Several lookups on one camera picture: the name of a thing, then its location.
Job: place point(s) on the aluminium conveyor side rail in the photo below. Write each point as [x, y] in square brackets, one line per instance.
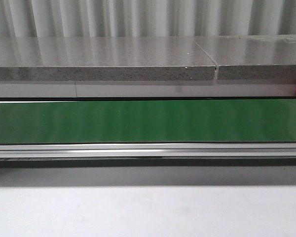
[163, 151]

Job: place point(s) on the grey stone slab left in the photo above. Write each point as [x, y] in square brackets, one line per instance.
[103, 59]

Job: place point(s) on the green conveyor belt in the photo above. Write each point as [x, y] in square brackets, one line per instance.
[233, 120]

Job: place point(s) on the white pleated curtain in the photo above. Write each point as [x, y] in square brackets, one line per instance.
[140, 18]

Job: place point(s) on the grey stone slab right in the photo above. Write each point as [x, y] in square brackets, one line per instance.
[252, 57]

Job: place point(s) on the grey stone slab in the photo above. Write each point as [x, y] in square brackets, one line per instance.
[252, 57]
[103, 59]

